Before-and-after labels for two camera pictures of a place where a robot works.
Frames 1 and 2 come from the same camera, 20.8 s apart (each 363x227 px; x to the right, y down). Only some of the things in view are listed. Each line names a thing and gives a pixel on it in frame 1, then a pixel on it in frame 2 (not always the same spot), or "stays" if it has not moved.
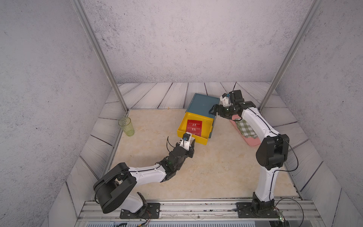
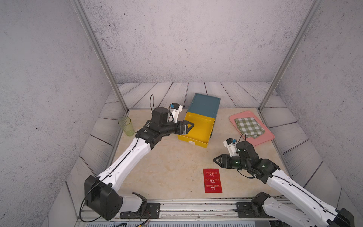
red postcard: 194,127 → 212,180
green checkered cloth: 246,129 stays
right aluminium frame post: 313,8 stays
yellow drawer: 207,122 stays
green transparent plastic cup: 125,122 stays
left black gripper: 190,151 → 183,131
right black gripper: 220,108 → 225,161
